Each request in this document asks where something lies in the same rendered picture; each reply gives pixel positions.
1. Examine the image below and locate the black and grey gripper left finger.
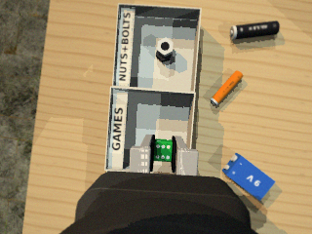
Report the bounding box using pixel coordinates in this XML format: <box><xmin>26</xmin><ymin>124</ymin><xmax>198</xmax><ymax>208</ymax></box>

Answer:
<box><xmin>130</xmin><ymin>135</ymin><xmax>155</xmax><ymax>173</ymax></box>

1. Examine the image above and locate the green die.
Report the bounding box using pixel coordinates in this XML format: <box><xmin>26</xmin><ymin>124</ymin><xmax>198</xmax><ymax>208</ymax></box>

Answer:
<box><xmin>154</xmin><ymin>138</ymin><xmax>173</xmax><ymax>162</ymax></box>

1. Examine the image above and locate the black aa battery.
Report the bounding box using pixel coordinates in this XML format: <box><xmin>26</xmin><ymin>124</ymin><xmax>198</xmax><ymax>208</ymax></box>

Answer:
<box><xmin>230</xmin><ymin>20</ymin><xmax>280</xmax><ymax>40</ymax></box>

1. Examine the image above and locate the orange aaa battery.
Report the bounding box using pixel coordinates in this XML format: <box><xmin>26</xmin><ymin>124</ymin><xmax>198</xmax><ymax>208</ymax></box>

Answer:
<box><xmin>210</xmin><ymin>71</ymin><xmax>243</xmax><ymax>105</ymax></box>

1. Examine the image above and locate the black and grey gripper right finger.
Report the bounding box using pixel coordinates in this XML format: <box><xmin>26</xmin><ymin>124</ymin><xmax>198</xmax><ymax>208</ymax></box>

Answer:
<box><xmin>171</xmin><ymin>136</ymin><xmax>199</xmax><ymax>176</ymax></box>

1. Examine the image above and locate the blue 9v battery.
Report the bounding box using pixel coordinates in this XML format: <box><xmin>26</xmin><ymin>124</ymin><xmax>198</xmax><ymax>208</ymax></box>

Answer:
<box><xmin>222</xmin><ymin>153</ymin><xmax>276</xmax><ymax>201</ymax></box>

